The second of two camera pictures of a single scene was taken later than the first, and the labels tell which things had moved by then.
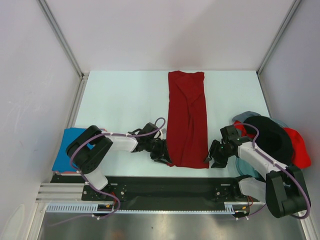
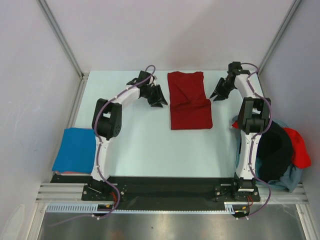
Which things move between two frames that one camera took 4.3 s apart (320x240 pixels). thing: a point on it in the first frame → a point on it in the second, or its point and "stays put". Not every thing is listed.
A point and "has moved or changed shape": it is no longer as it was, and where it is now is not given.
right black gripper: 219,162 → 223,95
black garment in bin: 273,138 stays put
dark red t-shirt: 187,133 has moved or changed shape
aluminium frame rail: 60,193 stays put
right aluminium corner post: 294,7 stays put
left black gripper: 162,155 → 158,96
